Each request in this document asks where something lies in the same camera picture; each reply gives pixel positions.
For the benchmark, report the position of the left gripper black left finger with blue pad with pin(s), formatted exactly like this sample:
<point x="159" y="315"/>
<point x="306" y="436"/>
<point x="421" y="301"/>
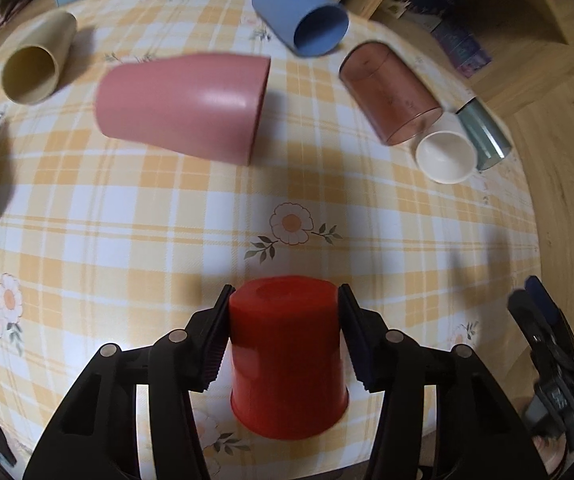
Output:
<point x="92" y="434"/>

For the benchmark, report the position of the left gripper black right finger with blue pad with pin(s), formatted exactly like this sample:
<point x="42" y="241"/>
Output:
<point x="443" y="416"/>

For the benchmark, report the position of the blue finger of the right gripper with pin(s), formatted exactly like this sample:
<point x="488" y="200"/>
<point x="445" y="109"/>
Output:
<point x="551" y="313"/>

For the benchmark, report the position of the red plastic cup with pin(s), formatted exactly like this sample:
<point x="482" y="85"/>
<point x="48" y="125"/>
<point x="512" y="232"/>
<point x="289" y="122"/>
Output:
<point x="287" y="378"/>

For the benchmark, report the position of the teal translucent cup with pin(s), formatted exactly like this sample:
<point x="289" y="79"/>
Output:
<point x="489" y="140"/>

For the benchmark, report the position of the white plastic cup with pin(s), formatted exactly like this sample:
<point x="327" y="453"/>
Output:
<point x="445" y="153"/>

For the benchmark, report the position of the brown translucent cup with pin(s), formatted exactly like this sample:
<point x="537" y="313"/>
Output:
<point x="394" y="100"/>

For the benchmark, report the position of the blue plastic cup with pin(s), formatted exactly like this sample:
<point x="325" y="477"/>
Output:
<point x="310" y="28"/>

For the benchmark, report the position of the pink plastic cup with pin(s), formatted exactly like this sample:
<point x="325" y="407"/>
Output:
<point x="206" y="105"/>

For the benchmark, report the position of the beige plastic cup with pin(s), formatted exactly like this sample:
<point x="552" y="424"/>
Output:
<point x="32" y="72"/>

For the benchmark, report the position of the yellow plaid tablecloth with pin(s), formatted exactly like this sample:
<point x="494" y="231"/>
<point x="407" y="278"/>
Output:
<point x="103" y="240"/>

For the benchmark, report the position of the purple small box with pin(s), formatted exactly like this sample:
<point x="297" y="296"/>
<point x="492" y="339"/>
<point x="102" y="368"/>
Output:
<point x="461" y="47"/>

